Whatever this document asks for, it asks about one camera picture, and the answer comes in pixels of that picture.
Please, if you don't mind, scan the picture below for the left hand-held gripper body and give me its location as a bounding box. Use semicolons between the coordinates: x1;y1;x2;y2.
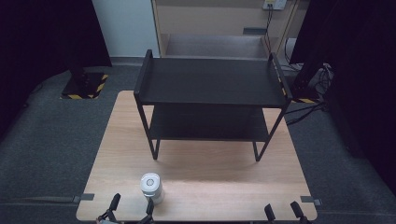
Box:
95;208;153;224

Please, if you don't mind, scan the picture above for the white cylindrical bottle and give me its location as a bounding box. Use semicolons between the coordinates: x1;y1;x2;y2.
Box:
139;173;165;205

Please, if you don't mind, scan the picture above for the black two-tier shelf rack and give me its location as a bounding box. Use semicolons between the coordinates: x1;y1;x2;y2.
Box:
133;49;293;162

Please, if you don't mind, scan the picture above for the grey tape strip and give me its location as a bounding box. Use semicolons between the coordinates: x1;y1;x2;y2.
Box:
300;195;323;207
72;192;95;203

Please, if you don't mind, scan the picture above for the black stand with striped base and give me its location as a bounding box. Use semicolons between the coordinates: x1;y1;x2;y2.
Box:
289;55;325;105
59;52;110;101

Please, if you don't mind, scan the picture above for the dark curtain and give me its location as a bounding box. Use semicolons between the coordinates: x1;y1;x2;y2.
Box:
0;0;113;138
289;0;396;197

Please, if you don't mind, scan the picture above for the light wooden cabinet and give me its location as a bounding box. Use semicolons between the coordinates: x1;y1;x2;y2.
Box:
150;0;303;60

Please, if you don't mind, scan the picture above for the white power strip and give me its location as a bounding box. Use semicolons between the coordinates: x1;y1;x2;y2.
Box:
262;0;288;11

